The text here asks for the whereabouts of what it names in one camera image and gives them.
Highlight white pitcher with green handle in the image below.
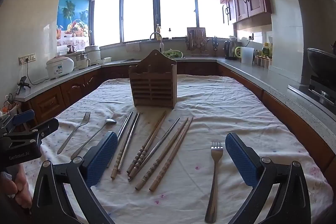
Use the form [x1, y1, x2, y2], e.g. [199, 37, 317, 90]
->
[234, 46, 255, 64]

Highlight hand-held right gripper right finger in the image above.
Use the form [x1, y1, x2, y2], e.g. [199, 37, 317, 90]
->
[225, 132, 311, 224]

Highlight silver metal spoon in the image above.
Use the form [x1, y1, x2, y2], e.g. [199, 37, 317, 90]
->
[70, 118, 117, 160]

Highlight white rice cooker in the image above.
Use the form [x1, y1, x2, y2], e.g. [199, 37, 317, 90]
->
[46, 56, 75, 80]

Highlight metal chopstick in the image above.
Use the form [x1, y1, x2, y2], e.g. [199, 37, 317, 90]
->
[115, 111, 133, 142]
[111, 112, 139, 179]
[129, 117, 181, 180]
[117, 112, 141, 172]

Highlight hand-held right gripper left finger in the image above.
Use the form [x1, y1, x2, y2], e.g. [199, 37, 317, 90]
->
[31, 131, 118, 224]

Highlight green vegetables in basin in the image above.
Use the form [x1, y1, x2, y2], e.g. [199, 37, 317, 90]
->
[162, 49, 184, 59]

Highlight knife rack with cutting board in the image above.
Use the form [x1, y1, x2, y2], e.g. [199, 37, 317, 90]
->
[186, 27, 207, 51]

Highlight wooden slatted utensil holder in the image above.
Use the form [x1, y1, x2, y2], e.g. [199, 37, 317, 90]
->
[129, 49, 177, 109]

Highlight dark wok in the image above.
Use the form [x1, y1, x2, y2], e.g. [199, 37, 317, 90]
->
[307, 48, 336, 78]

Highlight small black clamp stand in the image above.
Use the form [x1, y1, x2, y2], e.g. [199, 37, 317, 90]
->
[16, 76, 30, 94]

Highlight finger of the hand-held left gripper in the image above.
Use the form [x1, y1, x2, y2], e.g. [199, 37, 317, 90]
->
[0, 109, 36, 133]
[0, 118, 59, 146]

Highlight wall socket strip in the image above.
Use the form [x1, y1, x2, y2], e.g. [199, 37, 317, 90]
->
[18, 54, 36, 64]

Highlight kitchen window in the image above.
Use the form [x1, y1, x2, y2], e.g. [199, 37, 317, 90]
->
[91, 0, 234, 47]

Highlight tangle of cables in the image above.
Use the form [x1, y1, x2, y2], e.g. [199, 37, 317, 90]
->
[0, 94, 19, 119]

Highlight black gas stove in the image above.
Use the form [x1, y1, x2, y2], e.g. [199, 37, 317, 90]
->
[287, 74, 336, 114]

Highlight silver metal fork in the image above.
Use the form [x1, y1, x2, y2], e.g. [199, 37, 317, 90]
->
[57, 112, 91, 155]
[205, 142, 223, 224]

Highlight person's left hand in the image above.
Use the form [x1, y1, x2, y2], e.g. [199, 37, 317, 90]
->
[0, 164, 33, 210]

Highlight beach and fruit printed blind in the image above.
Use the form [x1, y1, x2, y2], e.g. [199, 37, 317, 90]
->
[56, 0, 91, 46]

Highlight white electric cooker pot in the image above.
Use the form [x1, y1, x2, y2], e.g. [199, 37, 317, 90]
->
[84, 45, 101, 65]

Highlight grey speckled countertop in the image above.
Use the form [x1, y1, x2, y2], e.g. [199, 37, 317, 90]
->
[16, 56, 336, 151]

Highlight black power cable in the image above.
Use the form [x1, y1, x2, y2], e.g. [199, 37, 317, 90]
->
[25, 61, 50, 86]

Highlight steel electric kettle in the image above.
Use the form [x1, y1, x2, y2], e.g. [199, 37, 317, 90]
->
[224, 40, 242, 60]

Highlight wooden chopstick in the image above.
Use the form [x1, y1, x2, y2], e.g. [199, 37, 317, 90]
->
[128, 112, 167, 181]
[149, 116, 194, 192]
[126, 111, 167, 174]
[135, 118, 189, 191]

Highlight chrome kitchen faucet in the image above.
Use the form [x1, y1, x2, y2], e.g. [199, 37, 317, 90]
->
[149, 32, 164, 54]

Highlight white floral tablecloth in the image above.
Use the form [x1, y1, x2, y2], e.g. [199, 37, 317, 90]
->
[22, 76, 334, 224]

